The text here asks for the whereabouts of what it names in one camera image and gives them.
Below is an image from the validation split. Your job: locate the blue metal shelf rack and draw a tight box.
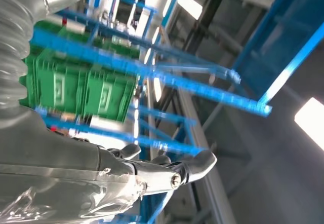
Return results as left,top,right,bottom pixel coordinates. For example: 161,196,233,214
30,0,324,224

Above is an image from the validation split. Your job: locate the green plastic crate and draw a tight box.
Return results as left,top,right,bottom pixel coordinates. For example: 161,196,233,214
20,48,88,116
84,41,139,123

